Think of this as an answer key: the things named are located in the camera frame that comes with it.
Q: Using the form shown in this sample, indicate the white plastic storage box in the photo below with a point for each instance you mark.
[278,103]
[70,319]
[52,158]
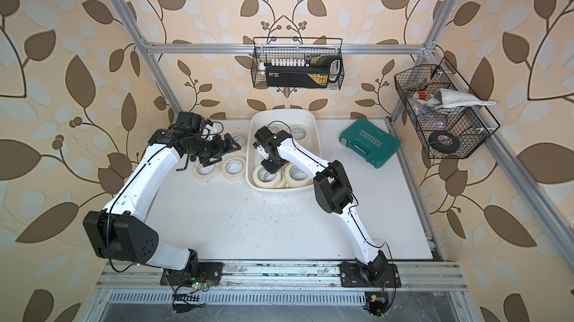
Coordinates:
[293,118]

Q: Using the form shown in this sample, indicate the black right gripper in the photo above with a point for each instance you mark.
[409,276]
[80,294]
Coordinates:
[271,169]

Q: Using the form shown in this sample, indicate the black wire basket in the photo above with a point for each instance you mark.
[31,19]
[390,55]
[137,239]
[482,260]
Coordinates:
[472,125]
[318,52]

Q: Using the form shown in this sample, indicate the black round disc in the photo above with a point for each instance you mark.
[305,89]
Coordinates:
[444,142]

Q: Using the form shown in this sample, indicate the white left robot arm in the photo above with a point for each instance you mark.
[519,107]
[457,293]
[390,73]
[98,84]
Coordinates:
[119,231]

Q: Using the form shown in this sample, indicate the cream masking tape roll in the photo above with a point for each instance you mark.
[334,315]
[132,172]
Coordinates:
[233,169]
[300,134]
[240,139]
[206,174]
[295,177]
[266,180]

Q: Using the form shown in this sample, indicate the grey cloth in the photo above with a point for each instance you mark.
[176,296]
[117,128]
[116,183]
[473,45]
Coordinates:
[451,99]

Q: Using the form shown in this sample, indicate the black wire basket right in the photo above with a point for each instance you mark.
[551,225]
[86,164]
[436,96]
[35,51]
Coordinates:
[472,125]

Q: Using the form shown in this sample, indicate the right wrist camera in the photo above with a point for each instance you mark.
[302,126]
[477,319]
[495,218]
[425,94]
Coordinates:
[265,138]

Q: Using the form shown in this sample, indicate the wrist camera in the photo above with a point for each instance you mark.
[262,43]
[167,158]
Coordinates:
[193,124]
[265,138]

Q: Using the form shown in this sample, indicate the green tool case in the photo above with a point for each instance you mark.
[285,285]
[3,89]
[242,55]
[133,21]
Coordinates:
[371,143]

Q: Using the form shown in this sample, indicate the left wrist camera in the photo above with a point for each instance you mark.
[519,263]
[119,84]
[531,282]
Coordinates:
[193,124]

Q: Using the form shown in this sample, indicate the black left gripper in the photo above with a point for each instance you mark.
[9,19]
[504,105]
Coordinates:
[220,139]

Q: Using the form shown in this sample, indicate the black yellow box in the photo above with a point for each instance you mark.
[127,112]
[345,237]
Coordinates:
[296,77]

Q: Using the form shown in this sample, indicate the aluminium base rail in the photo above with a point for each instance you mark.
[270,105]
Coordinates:
[276,275]

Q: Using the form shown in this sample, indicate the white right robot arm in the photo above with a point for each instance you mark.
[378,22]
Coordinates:
[333,193]

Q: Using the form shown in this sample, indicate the black wire basket rear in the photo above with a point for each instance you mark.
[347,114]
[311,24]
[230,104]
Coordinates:
[318,52]

